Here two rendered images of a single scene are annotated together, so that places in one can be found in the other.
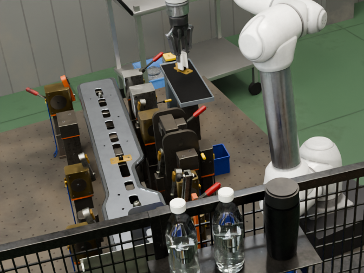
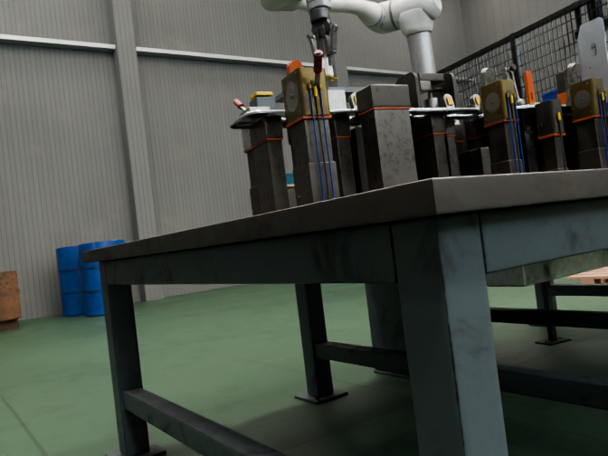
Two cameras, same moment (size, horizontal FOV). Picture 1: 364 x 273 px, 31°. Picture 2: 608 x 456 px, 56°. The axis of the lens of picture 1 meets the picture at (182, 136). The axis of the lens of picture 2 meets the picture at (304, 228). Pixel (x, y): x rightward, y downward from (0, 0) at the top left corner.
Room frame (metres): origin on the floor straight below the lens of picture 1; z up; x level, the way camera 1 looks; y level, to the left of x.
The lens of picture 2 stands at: (3.02, 1.90, 0.65)
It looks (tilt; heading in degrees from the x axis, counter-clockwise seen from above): 1 degrees up; 256
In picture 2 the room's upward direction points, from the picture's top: 7 degrees counter-clockwise
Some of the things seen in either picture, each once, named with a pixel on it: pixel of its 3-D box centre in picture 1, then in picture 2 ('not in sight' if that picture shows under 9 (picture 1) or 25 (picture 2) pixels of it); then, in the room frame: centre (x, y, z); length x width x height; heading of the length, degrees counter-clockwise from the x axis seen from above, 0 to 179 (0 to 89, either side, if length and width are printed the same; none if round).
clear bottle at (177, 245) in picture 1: (181, 240); not in sight; (1.02, 0.02, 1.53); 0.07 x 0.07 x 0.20
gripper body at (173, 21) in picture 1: (179, 24); (321, 23); (2.39, -0.03, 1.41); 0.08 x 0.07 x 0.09; 127
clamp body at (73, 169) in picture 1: (80, 205); (507, 140); (2.01, 0.42, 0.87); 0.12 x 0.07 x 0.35; 102
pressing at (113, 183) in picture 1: (118, 157); (441, 114); (2.12, 0.26, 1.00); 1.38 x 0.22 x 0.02; 12
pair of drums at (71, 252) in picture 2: not in sight; (93, 278); (4.03, -6.26, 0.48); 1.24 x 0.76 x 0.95; 111
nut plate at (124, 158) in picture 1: (121, 158); not in sight; (2.10, 0.24, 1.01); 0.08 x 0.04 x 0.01; 101
